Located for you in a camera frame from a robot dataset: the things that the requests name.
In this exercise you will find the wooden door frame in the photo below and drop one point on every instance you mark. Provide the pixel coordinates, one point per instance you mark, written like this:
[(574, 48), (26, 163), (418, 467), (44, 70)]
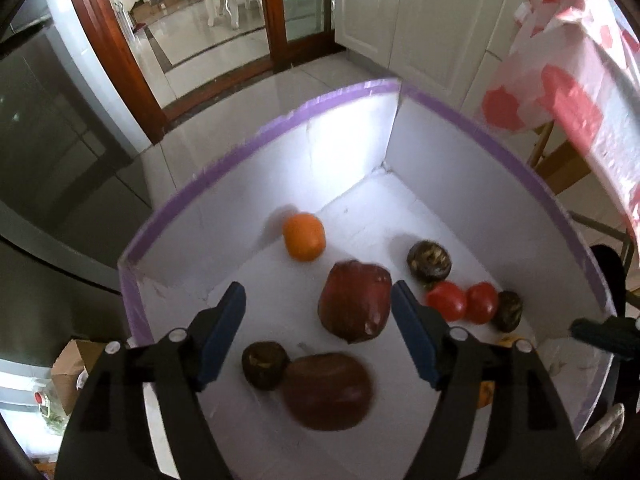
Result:
[(115, 50)]

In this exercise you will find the dark wrinkled passion fruit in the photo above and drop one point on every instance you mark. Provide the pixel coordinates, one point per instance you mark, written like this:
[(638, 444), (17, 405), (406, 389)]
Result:
[(510, 311), (264, 365), (430, 260)]

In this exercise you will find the white floor cabinet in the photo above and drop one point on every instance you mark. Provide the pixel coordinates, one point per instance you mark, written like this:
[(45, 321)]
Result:
[(435, 25)]

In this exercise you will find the red white checkered tablecloth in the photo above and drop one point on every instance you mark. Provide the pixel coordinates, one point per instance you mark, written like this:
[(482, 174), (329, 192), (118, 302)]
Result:
[(575, 85)]

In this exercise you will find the wooden sliding door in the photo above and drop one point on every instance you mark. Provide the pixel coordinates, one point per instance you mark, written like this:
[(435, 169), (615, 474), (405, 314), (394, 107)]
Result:
[(300, 5)]

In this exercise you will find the orange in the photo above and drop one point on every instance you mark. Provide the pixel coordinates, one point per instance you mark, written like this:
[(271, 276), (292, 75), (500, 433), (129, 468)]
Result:
[(303, 236)]

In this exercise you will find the white foam box purple tape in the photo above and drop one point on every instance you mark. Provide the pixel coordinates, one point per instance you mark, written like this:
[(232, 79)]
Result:
[(340, 160)]

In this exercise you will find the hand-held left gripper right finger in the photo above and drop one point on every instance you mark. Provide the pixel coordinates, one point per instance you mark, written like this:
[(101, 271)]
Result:
[(415, 340)]

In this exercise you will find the red tomato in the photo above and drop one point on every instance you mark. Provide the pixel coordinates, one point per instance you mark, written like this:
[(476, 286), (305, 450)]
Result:
[(482, 302), (446, 301)]

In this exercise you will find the white bag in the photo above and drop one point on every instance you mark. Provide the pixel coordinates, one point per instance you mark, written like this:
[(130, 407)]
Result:
[(602, 430)]

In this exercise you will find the dark red pomegranate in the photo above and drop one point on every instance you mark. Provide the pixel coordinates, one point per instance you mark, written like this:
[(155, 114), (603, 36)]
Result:
[(327, 392), (355, 300)]

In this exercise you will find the wooden table leg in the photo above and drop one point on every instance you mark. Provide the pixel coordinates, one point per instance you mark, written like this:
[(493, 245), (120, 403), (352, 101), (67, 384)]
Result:
[(565, 160)]

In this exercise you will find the grey refrigerator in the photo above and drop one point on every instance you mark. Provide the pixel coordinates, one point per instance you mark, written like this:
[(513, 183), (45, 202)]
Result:
[(60, 160)]

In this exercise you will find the cardboard box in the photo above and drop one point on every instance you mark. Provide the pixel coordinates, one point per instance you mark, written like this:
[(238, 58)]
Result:
[(75, 370)]

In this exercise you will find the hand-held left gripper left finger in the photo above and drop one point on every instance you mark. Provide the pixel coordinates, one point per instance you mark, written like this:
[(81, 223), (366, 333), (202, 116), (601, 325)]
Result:
[(220, 340)]

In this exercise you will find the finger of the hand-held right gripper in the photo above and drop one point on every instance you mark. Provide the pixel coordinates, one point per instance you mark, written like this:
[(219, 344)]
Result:
[(605, 332)]

